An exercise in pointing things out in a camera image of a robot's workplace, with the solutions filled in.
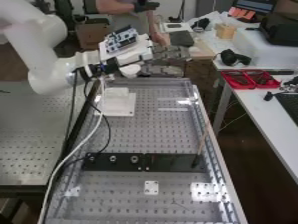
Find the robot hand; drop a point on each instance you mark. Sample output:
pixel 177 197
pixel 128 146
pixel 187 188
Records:
pixel 133 50

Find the black keyboard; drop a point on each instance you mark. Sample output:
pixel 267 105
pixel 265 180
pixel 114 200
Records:
pixel 290 105

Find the red tray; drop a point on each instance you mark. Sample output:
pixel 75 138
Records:
pixel 265 78
pixel 239 80

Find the black flat pad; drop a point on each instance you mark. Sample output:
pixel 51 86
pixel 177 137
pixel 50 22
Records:
pixel 181 38

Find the black plate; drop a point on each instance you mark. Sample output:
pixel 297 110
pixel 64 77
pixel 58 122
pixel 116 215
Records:
pixel 173 163

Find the black bag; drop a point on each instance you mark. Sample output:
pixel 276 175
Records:
pixel 281 31

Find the thin stick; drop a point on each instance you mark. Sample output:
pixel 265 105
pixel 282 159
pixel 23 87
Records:
pixel 203 140

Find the black headphones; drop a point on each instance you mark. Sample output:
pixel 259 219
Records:
pixel 231 56

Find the white desk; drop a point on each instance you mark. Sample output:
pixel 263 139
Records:
pixel 267 58
pixel 267 123

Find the small white square plate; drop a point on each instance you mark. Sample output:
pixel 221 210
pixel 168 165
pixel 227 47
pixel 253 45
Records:
pixel 151 187

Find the small white box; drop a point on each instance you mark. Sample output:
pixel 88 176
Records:
pixel 118 101

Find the person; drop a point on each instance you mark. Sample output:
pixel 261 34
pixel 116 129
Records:
pixel 120 6

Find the small wooden box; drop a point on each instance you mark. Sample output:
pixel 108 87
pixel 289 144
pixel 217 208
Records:
pixel 225 31

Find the small black device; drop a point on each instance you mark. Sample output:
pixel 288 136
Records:
pixel 268 96

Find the clear box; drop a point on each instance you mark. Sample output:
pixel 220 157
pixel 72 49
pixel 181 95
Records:
pixel 151 206

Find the cardboard box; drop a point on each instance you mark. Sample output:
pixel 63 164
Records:
pixel 91 35

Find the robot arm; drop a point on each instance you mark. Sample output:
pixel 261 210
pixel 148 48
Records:
pixel 40 50

